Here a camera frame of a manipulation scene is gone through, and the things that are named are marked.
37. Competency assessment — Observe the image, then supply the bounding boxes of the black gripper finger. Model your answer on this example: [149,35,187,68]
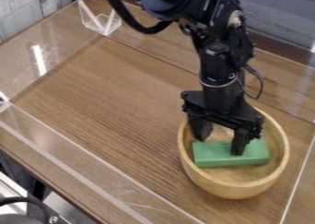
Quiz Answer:
[231,128,250,156]
[187,112,212,141]

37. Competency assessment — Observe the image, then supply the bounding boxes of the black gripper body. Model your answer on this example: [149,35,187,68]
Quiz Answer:
[181,79,264,140]

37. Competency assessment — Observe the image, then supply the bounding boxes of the green rectangular block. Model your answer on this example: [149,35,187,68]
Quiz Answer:
[192,139,271,168]

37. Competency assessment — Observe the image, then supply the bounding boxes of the brown wooden bowl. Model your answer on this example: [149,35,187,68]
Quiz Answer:
[177,109,290,199]

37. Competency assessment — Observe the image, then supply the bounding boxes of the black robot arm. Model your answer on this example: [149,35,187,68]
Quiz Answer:
[136,0,264,156]

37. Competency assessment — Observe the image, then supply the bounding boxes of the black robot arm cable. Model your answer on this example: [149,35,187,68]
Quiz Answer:
[100,0,176,36]

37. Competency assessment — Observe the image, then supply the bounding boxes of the black cable lower left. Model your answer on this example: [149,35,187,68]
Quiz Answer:
[0,196,52,224]

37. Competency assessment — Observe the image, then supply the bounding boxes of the black metal table bracket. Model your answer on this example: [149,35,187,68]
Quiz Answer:
[27,202,73,224]

